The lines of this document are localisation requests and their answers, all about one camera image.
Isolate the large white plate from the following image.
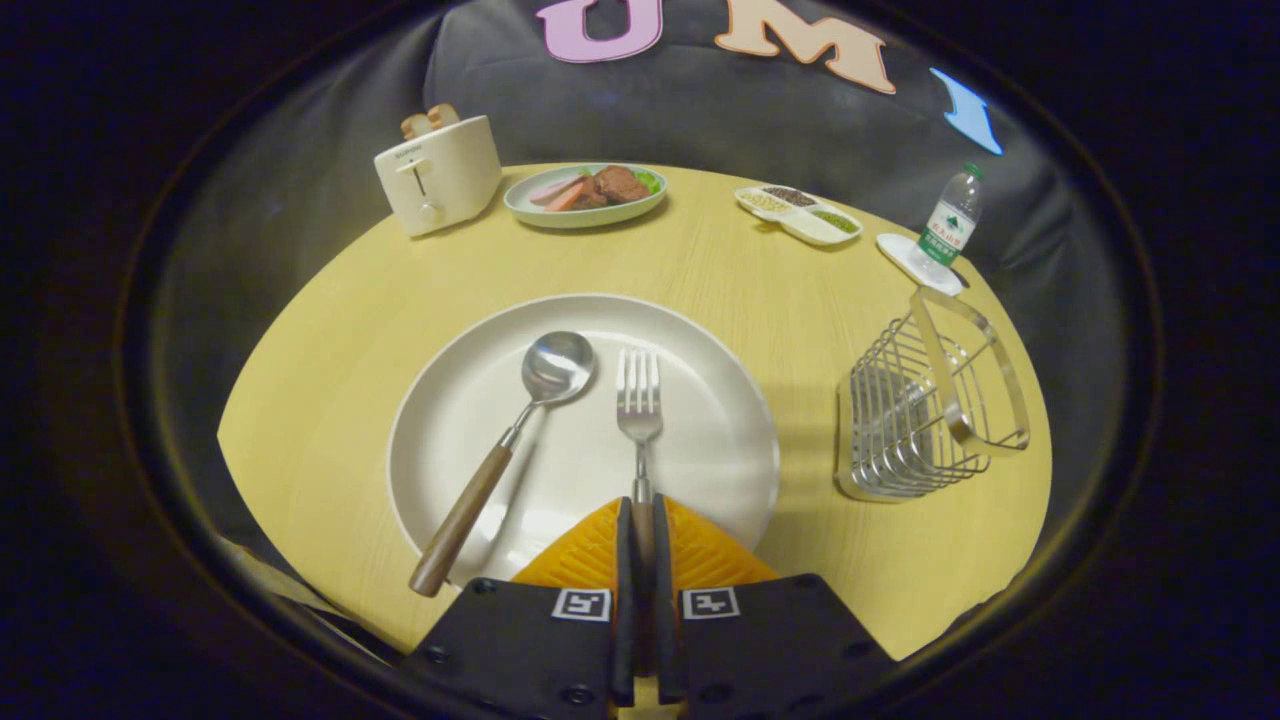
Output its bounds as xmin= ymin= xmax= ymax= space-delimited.
xmin=386 ymin=292 xmax=781 ymax=591

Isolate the white square coaster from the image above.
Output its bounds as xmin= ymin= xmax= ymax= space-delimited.
xmin=876 ymin=233 xmax=965 ymax=297

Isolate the clear plastic water bottle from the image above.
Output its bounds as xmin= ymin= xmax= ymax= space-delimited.
xmin=915 ymin=163 xmax=986 ymax=286

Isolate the pale green food plate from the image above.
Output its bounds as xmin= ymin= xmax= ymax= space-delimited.
xmin=503 ymin=163 xmax=668 ymax=230

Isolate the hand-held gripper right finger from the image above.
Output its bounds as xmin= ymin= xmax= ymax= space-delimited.
xmin=652 ymin=493 xmax=896 ymax=720

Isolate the wooden-handled metal spoon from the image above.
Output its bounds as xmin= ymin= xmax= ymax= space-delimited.
xmin=408 ymin=331 xmax=598 ymax=599

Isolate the white divided bean dish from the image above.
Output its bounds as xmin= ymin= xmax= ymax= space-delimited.
xmin=734 ymin=184 xmax=863 ymax=247

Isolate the metal wire cutlery basket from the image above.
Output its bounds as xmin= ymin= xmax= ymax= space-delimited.
xmin=834 ymin=285 xmax=1032 ymax=502

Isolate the white toaster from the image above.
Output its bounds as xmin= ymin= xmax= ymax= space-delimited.
xmin=373 ymin=115 xmax=503 ymax=238

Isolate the brown meat slice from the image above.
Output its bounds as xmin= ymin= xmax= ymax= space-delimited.
xmin=590 ymin=165 xmax=651 ymax=206

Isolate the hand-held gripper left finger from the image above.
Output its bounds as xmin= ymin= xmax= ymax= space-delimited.
xmin=400 ymin=495 xmax=638 ymax=720

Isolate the wooden-handled metal fork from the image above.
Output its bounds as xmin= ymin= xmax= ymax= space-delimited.
xmin=616 ymin=347 xmax=664 ymax=681

